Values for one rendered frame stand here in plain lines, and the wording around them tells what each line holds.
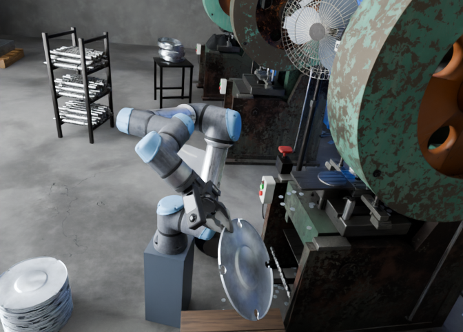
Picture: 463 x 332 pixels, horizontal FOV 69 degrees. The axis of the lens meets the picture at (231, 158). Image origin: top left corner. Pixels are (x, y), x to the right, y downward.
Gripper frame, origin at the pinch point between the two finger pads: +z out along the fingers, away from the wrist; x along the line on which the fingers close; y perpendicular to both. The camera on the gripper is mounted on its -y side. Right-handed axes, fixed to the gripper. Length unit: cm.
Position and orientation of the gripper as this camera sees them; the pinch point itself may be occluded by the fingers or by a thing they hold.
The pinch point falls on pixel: (228, 231)
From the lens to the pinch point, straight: 99.3
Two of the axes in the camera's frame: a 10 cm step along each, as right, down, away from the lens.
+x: -7.8, 5.2, 3.5
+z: 6.3, 7.1, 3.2
